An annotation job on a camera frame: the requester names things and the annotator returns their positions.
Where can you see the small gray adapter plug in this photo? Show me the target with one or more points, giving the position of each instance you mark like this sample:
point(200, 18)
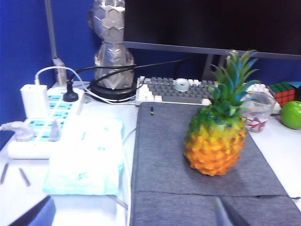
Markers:
point(55, 131)

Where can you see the yellow-orange plastic pineapple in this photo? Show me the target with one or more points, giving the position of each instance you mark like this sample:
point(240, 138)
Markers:
point(211, 146)

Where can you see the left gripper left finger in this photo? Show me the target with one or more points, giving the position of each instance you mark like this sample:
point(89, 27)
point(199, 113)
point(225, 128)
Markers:
point(40, 214)

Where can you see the silver faceted figurine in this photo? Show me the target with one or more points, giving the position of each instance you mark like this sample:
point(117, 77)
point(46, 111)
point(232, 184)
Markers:
point(110, 58)

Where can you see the gray monitor stand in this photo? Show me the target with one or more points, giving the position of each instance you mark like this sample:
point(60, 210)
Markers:
point(211, 68)

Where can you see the gray pole foot connector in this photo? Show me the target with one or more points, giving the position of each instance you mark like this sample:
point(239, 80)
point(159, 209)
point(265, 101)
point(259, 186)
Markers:
point(60, 70)

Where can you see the translucent tape roll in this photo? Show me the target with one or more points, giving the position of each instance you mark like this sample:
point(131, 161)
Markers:
point(175, 84)

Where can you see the black power plug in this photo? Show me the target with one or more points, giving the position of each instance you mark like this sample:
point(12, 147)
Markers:
point(70, 96)

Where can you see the Rubik's cube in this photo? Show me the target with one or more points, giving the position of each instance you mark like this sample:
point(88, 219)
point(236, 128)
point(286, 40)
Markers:
point(282, 93)

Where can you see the white wet wipes pack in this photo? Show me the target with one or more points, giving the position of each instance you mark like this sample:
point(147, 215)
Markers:
point(84, 155)

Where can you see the white power strip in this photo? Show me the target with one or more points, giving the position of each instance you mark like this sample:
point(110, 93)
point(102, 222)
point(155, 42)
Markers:
point(58, 113)

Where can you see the small gray metal stick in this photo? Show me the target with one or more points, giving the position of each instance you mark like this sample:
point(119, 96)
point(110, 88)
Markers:
point(4, 173)
point(24, 177)

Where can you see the green plastic apple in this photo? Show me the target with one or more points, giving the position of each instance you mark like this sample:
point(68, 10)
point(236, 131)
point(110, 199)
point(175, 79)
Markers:
point(292, 115)

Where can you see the black round figurine base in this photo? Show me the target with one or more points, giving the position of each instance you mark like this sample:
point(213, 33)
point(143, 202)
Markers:
point(110, 94)

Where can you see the gray-white power plug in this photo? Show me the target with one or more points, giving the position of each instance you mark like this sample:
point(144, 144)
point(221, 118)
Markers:
point(21, 131)

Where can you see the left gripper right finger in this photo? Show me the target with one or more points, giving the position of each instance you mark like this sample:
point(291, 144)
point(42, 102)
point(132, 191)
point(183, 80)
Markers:
point(225, 216)

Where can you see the black AOC monitor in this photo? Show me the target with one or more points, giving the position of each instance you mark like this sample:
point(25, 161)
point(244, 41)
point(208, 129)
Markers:
point(211, 21)

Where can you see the white and gray keyboard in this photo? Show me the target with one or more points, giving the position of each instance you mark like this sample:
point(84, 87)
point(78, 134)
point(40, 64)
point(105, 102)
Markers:
point(169, 90)

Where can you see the gray fabric laptop bag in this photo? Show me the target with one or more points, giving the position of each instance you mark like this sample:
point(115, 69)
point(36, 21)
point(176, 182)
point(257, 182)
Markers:
point(160, 153)

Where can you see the gray vertical pole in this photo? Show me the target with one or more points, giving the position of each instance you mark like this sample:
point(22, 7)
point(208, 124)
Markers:
point(50, 28)

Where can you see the white charger block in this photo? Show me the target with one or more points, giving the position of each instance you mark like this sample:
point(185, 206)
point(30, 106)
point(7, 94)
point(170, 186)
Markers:
point(33, 101)

